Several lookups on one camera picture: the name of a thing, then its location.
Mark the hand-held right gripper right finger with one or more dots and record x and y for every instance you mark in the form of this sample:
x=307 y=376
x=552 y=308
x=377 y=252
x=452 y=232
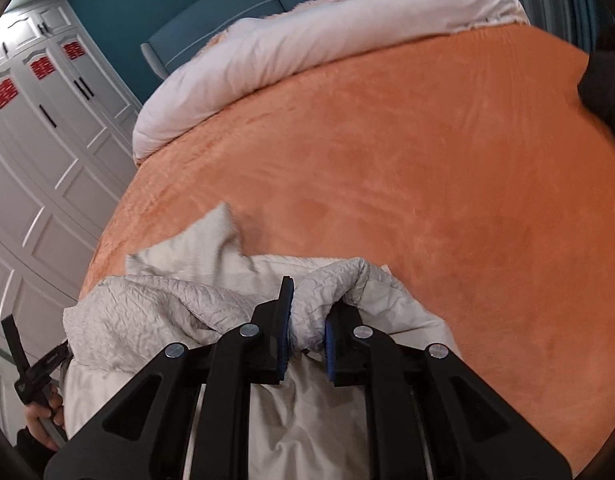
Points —
x=331 y=350

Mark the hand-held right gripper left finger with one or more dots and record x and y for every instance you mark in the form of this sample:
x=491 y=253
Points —
x=286 y=330

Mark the person's left hand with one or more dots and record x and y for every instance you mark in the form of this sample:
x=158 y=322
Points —
x=37 y=422

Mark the person's left forearm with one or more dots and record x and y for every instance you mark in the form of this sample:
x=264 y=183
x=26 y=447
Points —
x=29 y=447

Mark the light grey padded jacket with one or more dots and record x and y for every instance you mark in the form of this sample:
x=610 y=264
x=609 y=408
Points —
x=152 y=305

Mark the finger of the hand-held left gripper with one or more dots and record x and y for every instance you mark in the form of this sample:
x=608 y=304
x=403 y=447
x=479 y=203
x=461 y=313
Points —
x=47 y=362
x=13 y=350

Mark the orange plush bed blanket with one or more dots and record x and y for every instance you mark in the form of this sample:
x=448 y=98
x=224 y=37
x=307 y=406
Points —
x=412 y=170

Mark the teal padded headboard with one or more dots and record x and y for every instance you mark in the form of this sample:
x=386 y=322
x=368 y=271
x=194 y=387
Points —
x=222 y=15

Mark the white duvet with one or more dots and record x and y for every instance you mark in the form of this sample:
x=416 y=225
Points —
x=307 y=45

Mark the dark cloth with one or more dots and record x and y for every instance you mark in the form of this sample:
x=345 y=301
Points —
x=605 y=85

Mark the white panelled wardrobe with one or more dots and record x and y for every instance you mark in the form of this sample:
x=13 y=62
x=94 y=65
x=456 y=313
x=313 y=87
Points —
x=47 y=175

